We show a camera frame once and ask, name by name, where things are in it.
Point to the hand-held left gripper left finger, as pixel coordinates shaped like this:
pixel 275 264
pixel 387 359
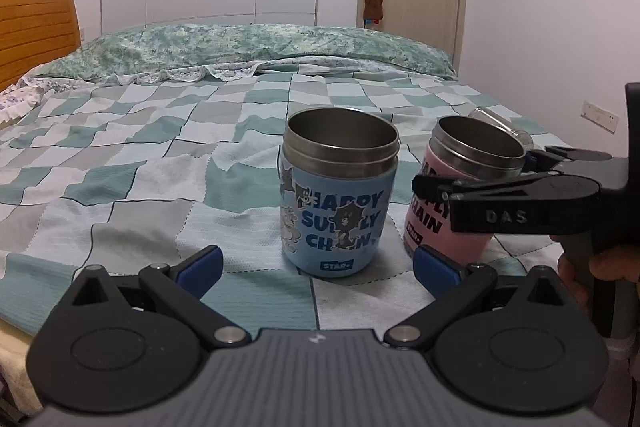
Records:
pixel 205 264

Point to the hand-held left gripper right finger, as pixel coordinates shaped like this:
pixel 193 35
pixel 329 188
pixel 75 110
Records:
pixel 434 268

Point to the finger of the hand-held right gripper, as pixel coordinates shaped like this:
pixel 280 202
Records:
pixel 505 204
pixel 575 154

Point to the pink printed cup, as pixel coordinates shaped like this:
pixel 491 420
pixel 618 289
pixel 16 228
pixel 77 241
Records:
pixel 425 207

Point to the blue cartoon print cup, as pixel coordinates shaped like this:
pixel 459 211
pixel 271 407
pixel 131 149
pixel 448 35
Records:
pixel 340 212

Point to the bare steel cup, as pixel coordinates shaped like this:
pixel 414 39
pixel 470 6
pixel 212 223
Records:
pixel 496 117

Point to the person's right hand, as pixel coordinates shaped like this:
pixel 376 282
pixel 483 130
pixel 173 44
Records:
pixel 617 264

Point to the green white checkered blanket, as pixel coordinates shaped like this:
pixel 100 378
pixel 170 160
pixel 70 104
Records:
pixel 150 157

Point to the cream bed sheet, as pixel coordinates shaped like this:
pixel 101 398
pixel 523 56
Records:
pixel 12 357

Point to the green floral pillow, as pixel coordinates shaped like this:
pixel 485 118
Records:
pixel 250 44

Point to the purple floral sheet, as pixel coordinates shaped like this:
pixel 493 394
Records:
pixel 15 99

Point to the wooden headboard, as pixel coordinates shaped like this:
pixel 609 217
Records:
pixel 35 32

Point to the white wall socket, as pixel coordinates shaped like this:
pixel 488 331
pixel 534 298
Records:
pixel 600 117

